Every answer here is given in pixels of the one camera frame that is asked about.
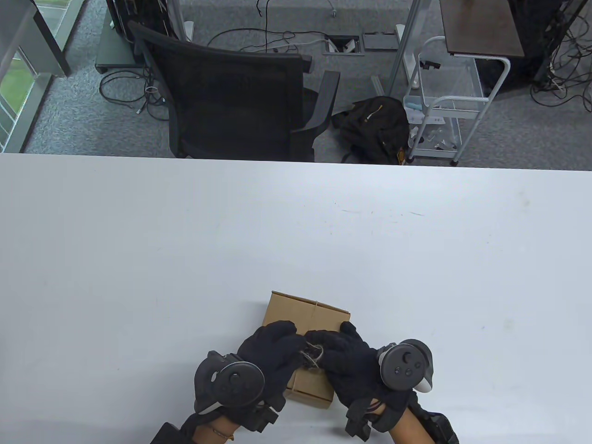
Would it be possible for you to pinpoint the person's right forearm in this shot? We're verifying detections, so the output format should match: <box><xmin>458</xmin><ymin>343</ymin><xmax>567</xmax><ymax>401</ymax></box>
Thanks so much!
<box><xmin>388</xmin><ymin>407</ymin><xmax>438</xmax><ymax>444</ymax></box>

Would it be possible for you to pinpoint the white wire cart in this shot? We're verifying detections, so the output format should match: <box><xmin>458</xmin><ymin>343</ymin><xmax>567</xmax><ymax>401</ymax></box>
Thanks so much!
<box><xmin>402</xmin><ymin>36</ymin><xmax>512</xmax><ymax>167</ymax></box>

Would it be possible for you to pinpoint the tangle of black floor cables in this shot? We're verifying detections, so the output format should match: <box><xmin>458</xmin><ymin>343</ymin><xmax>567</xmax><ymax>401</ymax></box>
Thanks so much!
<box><xmin>530</xmin><ymin>0</ymin><xmax>592</xmax><ymax>112</ymax></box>
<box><xmin>99</xmin><ymin>69</ymin><xmax>171</xmax><ymax>122</ymax></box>

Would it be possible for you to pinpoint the grey and white hand controller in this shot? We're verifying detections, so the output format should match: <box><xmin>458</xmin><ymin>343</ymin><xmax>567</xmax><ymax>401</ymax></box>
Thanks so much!
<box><xmin>193</xmin><ymin>351</ymin><xmax>265</xmax><ymax>414</ymax></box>
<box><xmin>377</xmin><ymin>339</ymin><xmax>435</xmax><ymax>394</ymax></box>

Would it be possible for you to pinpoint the open floor socket box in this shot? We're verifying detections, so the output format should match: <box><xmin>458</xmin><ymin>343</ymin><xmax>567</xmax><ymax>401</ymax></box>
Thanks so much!
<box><xmin>322</xmin><ymin>35</ymin><xmax>365</xmax><ymax>56</ymax></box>

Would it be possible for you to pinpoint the brown cardboard box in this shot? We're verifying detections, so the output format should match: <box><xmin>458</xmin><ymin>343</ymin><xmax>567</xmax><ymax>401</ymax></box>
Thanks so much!
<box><xmin>263</xmin><ymin>290</ymin><xmax>351</xmax><ymax>410</ymax></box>

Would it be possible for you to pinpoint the long black floor cable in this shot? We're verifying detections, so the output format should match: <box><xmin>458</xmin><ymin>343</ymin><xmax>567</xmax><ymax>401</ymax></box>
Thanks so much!
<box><xmin>206</xmin><ymin>0</ymin><xmax>334</xmax><ymax>52</ymax></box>

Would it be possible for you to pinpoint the black backpack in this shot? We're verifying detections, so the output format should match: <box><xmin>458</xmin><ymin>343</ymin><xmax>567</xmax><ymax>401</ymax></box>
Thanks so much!
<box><xmin>332</xmin><ymin>96</ymin><xmax>411</xmax><ymax>165</ymax></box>

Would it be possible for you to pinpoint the beige twine string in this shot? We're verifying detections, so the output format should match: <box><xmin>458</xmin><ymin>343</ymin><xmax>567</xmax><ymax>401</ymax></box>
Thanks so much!
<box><xmin>298</xmin><ymin>303</ymin><xmax>327</xmax><ymax>373</ymax></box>

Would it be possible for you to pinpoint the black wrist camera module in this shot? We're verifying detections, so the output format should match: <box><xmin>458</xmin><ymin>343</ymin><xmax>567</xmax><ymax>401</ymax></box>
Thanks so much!
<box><xmin>247</xmin><ymin>402</ymin><xmax>279</xmax><ymax>434</ymax></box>
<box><xmin>345</xmin><ymin>402</ymin><xmax>376</xmax><ymax>440</ymax></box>

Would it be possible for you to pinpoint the grey metal base plate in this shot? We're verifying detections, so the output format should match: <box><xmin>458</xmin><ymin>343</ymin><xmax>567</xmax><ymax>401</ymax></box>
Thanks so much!
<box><xmin>96</xmin><ymin>9</ymin><xmax>142</xmax><ymax>74</ymax></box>

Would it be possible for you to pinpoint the black wrist-worn sensor box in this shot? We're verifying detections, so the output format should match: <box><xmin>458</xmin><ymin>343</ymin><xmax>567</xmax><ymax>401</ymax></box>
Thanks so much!
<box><xmin>149</xmin><ymin>422</ymin><xmax>195</xmax><ymax>444</ymax></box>
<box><xmin>419</xmin><ymin>409</ymin><xmax>460</xmax><ymax>444</ymax></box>

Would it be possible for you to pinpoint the person's right hand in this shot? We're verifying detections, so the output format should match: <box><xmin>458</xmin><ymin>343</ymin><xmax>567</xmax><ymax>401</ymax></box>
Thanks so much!
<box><xmin>305</xmin><ymin>321</ymin><xmax>417</xmax><ymax>438</ymax></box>

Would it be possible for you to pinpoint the aluminium frame post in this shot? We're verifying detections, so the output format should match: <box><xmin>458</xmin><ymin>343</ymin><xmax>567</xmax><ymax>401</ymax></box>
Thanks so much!
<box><xmin>386</xmin><ymin>0</ymin><xmax>424</xmax><ymax>95</ymax></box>

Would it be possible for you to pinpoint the person's left forearm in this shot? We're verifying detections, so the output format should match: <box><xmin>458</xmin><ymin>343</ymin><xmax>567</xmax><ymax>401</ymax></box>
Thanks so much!
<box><xmin>192</xmin><ymin>414</ymin><xmax>239</xmax><ymax>444</ymax></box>

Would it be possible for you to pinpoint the black mesh office chair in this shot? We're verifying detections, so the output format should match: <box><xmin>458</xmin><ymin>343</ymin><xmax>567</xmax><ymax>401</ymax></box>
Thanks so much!
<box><xmin>128</xmin><ymin>20</ymin><xmax>341</xmax><ymax>162</ymax></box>

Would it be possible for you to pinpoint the black equipment rack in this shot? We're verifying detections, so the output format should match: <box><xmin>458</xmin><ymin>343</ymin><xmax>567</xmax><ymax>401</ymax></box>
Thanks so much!
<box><xmin>508</xmin><ymin>0</ymin><xmax>579</xmax><ymax>86</ymax></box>
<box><xmin>105</xmin><ymin>0</ymin><xmax>173</xmax><ymax>44</ymax></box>

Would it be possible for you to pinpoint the brown wooden side desk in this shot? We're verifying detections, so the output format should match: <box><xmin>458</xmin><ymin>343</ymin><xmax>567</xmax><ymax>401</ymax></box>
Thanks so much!
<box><xmin>438</xmin><ymin>0</ymin><xmax>525</xmax><ymax>58</ymax></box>

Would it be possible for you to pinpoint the person's left hand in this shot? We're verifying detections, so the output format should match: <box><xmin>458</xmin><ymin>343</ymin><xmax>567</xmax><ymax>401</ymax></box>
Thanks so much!
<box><xmin>185</xmin><ymin>321</ymin><xmax>308</xmax><ymax>433</ymax></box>

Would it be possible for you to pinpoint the grey floor plate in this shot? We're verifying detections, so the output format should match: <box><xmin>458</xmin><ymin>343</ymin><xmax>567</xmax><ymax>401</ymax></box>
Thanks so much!
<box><xmin>362</xmin><ymin>31</ymin><xmax>398</xmax><ymax>50</ymax></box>

